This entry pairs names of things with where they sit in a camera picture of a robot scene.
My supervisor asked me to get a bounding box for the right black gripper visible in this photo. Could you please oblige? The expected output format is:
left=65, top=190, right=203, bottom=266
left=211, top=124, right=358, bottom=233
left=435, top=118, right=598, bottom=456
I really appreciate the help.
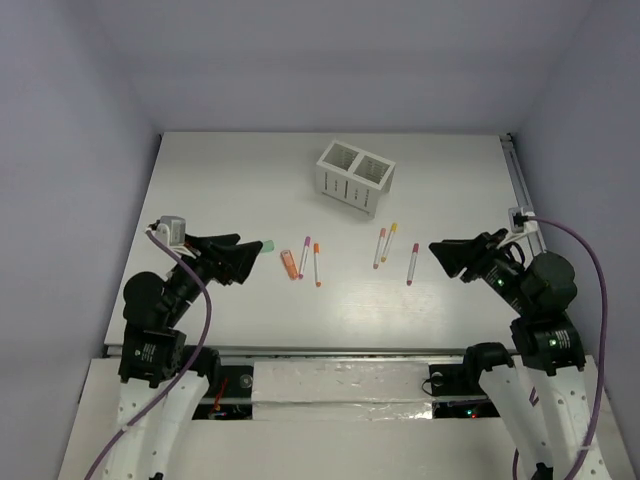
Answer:
left=427, top=226, right=535, bottom=313

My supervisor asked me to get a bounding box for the green eraser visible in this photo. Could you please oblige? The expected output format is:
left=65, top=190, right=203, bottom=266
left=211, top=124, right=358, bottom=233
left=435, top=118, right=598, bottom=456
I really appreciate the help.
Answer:
left=261, top=240, right=275, bottom=253

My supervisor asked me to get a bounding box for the orange eraser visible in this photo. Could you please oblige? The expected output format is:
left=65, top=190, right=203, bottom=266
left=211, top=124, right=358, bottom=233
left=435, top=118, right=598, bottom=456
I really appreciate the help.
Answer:
left=280, top=250, right=299, bottom=280

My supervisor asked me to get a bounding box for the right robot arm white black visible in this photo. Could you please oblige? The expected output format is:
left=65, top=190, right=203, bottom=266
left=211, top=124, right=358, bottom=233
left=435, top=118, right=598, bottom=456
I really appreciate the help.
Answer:
left=423, top=229, right=611, bottom=479

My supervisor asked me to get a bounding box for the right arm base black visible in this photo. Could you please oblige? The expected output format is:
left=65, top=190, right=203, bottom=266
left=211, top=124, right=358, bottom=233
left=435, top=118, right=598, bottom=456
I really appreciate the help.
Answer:
left=421, top=342, right=514, bottom=419

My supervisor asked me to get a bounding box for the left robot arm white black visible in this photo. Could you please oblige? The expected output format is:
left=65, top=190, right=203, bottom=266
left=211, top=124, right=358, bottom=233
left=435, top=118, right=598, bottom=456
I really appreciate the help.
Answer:
left=103, top=228, right=263, bottom=479

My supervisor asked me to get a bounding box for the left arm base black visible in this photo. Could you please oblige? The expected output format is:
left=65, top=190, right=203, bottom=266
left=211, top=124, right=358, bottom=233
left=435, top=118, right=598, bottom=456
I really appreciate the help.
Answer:
left=192, top=350, right=254, bottom=420

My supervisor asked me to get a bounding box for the pink capped white marker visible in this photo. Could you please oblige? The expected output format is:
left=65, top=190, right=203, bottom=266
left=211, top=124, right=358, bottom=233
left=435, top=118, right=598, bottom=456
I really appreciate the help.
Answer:
left=406, top=243, right=420, bottom=286

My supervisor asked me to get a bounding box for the yellow capped white marker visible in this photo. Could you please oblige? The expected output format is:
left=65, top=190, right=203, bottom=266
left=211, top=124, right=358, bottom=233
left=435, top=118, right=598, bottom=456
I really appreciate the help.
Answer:
left=381, top=222, right=398, bottom=263

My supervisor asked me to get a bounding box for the salmon capped white marker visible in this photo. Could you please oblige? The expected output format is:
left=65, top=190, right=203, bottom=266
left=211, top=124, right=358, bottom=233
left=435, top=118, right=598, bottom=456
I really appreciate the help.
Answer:
left=373, top=227, right=386, bottom=269

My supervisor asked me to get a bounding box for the purple capped white marker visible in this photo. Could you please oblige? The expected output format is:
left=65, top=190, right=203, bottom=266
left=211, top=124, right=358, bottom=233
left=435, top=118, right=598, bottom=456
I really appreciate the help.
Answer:
left=298, top=236, right=311, bottom=280

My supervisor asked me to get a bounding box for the orange capped white marker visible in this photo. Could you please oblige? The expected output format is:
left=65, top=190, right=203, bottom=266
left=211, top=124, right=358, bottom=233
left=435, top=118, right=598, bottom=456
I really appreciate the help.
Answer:
left=313, top=243, right=322, bottom=287

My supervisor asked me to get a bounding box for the white two-compartment pen holder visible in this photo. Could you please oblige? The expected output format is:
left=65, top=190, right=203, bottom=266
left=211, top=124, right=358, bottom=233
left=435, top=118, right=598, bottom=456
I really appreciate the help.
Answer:
left=315, top=140, right=396, bottom=217

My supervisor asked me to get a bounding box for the white foam block centre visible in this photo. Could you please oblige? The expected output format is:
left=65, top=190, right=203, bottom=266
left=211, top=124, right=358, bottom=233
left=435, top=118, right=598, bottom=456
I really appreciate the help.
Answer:
left=251, top=359, right=433, bottom=421

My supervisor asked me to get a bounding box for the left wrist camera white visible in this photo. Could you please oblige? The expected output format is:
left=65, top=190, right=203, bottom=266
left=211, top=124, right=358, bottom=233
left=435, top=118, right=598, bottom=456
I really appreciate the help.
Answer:
left=148, top=215, right=186, bottom=249

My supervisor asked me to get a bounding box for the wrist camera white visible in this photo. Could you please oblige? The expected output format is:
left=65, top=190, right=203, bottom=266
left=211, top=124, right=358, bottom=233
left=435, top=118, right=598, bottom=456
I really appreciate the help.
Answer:
left=502, top=206, right=539, bottom=245
left=148, top=215, right=186, bottom=249

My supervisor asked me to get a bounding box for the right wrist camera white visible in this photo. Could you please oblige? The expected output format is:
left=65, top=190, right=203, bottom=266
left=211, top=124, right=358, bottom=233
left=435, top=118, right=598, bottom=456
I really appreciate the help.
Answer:
left=502, top=206, right=539, bottom=245

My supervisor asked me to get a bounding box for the aluminium rail right side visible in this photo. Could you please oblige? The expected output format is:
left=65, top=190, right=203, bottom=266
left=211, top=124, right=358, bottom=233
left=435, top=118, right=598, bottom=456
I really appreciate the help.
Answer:
left=499, top=134, right=546, bottom=255

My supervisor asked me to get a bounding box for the aluminium rail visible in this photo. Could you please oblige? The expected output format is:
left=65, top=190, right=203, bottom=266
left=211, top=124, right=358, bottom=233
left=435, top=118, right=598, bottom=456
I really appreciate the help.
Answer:
left=102, top=343, right=521, bottom=359
left=499, top=134, right=546, bottom=255

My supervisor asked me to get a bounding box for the aluminium rail front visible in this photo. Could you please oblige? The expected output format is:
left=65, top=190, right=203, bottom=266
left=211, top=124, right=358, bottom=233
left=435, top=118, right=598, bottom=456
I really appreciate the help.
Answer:
left=102, top=343, right=521, bottom=359

